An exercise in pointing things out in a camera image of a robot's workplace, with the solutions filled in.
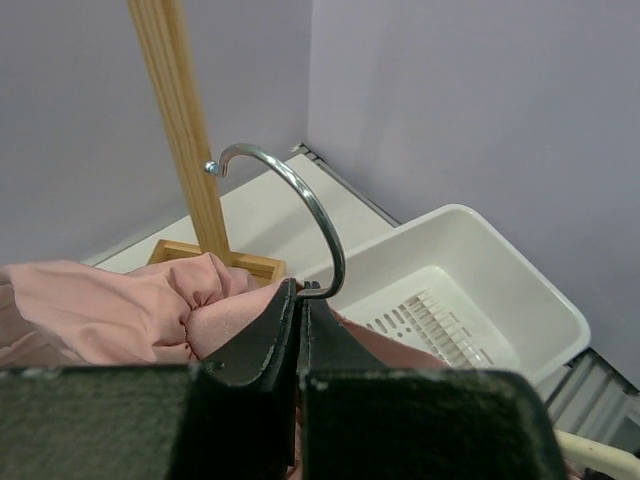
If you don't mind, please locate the wooden clothes rack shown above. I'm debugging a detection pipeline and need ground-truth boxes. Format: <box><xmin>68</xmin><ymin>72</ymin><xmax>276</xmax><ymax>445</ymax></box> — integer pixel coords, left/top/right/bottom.
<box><xmin>127</xmin><ymin>1</ymin><xmax>286</xmax><ymax>286</ymax></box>

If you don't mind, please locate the cream hanger with metal hook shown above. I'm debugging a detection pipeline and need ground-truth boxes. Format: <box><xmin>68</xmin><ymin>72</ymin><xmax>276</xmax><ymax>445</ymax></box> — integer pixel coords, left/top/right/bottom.
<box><xmin>203</xmin><ymin>143</ymin><xmax>346</xmax><ymax>300</ymax></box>

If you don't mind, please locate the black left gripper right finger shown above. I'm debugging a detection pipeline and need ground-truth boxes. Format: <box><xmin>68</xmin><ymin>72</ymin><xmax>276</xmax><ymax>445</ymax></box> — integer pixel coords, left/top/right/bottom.
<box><xmin>299</xmin><ymin>300</ymin><xmax>567</xmax><ymax>479</ymax></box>

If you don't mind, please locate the aluminium mounting rail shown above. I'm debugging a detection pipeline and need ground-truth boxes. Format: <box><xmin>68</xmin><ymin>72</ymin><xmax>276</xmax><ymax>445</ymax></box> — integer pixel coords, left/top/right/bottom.
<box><xmin>537</xmin><ymin>349</ymin><xmax>639</xmax><ymax>452</ymax></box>

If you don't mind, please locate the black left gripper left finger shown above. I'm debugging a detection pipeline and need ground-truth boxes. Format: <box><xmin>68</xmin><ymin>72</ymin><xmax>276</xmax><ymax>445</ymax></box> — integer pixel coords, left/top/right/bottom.
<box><xmin>1</xmin><ymin>280</ymin><xmax>296</xmax><ymax>479</ymax></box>

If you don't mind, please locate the pink pleated skirt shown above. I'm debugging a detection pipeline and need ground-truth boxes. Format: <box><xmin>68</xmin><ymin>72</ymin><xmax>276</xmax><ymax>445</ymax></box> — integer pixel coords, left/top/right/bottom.
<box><xmin>0</xmin><ymin>251</ymin><xmax>451</xmax><ymax>480</ymax></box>

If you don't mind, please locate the white plastic basket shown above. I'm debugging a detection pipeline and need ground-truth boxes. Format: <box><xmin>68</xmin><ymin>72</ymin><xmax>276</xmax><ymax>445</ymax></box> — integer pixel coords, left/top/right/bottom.
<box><xmin>329</xmin><ymin>205</ymin><xmax>591</xmax><ymax>384</ymax></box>

